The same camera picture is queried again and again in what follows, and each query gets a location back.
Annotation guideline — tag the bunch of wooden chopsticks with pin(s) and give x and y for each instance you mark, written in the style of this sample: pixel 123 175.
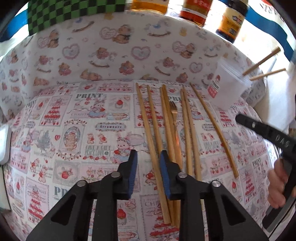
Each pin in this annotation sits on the bunch of wooden chopsticks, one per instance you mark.
pixel 189 143

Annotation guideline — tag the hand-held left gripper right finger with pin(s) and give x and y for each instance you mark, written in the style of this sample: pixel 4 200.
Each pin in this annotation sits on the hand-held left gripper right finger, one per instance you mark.
pixel 165 173

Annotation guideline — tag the green checkered board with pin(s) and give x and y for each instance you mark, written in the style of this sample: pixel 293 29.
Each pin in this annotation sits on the green checkered board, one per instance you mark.
pixel 69 14

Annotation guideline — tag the bamboo chopstick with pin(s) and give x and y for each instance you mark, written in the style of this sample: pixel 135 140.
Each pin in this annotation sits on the bamboo chopstick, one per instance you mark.
pixel 268 73
pixel 261 61

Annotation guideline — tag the person's right hand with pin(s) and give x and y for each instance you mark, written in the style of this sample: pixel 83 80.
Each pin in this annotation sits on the person's right hand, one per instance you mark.
pixel 276 190

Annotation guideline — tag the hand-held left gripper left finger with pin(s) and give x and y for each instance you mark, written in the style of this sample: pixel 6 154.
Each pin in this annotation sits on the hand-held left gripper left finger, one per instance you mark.
pixel 133 171

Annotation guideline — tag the white desk lamp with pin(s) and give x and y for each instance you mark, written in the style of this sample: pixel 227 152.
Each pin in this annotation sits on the white desk lamp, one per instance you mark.
pixel 4 143

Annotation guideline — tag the bear print cloth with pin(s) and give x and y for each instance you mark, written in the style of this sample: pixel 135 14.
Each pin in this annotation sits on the bear print cloth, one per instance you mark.
pixel 69 58

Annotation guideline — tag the strawberry print tablecloth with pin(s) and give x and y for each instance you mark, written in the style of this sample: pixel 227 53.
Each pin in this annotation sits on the strawberry print tablecloth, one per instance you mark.
pixel 69 139

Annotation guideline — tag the red capped vinegar bottle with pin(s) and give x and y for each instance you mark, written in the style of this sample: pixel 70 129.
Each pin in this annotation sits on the red capped vinegar bottle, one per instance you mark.
pixel 196 11

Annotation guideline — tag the dark soy sauce bottle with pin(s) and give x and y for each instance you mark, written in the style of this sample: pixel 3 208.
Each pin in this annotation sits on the dark soy sauce bottle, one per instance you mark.
pixel 232 20

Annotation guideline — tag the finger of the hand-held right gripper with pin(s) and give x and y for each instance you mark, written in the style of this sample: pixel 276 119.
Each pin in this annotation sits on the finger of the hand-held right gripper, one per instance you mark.
pixel 266 131

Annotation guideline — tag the clear plastic cup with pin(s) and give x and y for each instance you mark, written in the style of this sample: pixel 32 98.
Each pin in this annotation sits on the clear plastic cup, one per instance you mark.
pixel 227 81

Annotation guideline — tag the clear bottle with yellow liquid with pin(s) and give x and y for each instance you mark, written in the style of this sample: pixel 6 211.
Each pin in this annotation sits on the clear bottle with yellow liquid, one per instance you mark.
pixel 150 4

